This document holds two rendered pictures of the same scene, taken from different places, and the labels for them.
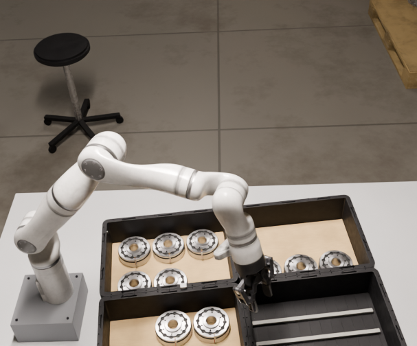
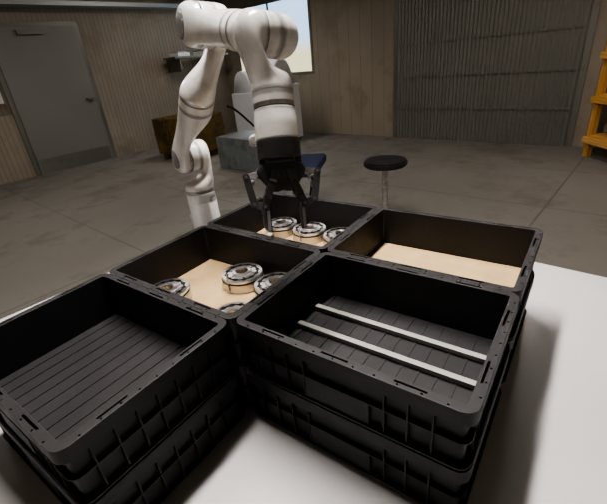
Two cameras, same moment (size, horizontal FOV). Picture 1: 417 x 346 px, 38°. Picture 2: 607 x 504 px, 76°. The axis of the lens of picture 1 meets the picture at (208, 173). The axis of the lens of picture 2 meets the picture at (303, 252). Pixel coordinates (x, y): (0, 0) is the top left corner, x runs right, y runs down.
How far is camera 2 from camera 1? 1.20 m
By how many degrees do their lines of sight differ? 37
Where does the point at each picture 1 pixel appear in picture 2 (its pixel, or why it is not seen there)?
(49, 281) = (194, 212)
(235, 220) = (250, 54)
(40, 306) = not seen: hidden behind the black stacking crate
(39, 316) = not seen: hidden behind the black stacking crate
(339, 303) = (444, 335)
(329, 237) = (492, 278)
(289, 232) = (444, 259)
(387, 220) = not seen: outside the picture
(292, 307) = (377, 314)
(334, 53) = not seen: outside the picture
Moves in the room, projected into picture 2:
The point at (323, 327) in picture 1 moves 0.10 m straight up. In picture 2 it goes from (397, 346) to (398, 301)
